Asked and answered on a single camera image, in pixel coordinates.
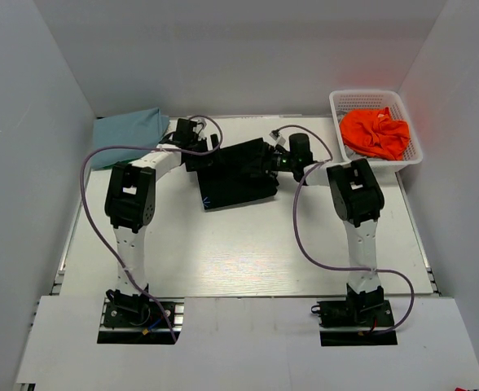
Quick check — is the white plastic basket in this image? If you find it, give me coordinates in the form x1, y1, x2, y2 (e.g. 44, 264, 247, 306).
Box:
329, 90, 423, 172

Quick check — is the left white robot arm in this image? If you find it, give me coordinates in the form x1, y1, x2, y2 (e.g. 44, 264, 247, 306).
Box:
104, 116, 223, 297

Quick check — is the black t-shirt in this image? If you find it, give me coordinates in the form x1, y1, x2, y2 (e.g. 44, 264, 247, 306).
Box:
184, 138, 279, 211

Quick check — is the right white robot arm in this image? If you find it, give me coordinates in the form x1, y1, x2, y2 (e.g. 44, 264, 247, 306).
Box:
270, 130, 385, 325

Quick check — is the grey t-shirt in basket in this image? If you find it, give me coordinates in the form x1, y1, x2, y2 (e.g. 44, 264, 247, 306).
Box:
345, 145, 368, 161

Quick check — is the folded blue-grey t-shirt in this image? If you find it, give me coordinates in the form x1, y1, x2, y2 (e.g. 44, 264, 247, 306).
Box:
90, 108, 169, 170

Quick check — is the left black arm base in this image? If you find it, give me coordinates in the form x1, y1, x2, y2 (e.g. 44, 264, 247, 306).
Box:
97, 290, 184, 345

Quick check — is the crumpled orange t-shirt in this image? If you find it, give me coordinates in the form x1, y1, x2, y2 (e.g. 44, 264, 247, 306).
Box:
340, 107, 411, 160

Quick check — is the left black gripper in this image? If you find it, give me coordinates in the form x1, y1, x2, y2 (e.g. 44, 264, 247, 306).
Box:
185, 134, 224, 172

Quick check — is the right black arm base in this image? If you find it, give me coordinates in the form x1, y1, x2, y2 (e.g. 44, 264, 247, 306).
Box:
310, 287, 398, 347

